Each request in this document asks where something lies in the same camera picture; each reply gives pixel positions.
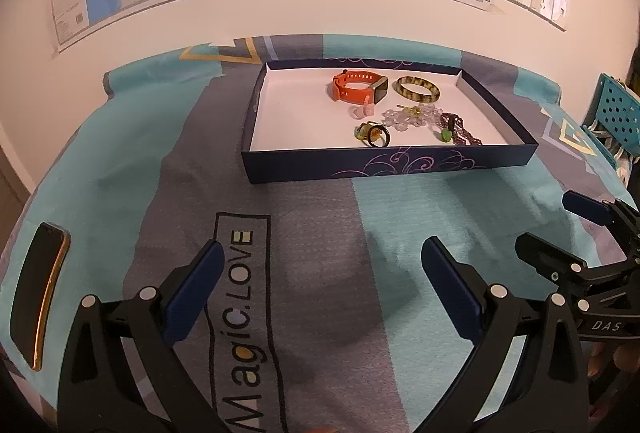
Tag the green yellow mottled bangle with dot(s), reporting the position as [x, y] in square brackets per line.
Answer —
[400, 90]

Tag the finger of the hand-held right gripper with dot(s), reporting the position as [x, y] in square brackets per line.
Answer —
[545, 255]
[585, 205]

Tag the navy cardboard tray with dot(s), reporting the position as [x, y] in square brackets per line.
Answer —
[300, 113]

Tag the teal grey printed blanket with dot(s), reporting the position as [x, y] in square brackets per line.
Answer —
[125, 163]

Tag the black smartphone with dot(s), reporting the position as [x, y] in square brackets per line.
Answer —
[35, 293]

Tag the small white wall switch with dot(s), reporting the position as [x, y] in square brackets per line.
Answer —
[561, 10]

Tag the green bead charm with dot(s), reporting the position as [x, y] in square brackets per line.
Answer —
[445, 134]

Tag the orange smart watch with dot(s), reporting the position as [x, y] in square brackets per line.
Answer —
[345, 93]

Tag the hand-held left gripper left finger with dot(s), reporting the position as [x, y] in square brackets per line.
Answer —
[195, 298]

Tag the person's right hand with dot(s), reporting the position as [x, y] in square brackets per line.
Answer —
[625, 360]

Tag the blue perforated basket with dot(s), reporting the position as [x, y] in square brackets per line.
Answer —
[615, 108]

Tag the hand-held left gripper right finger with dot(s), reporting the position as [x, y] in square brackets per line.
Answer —
[450, 293]

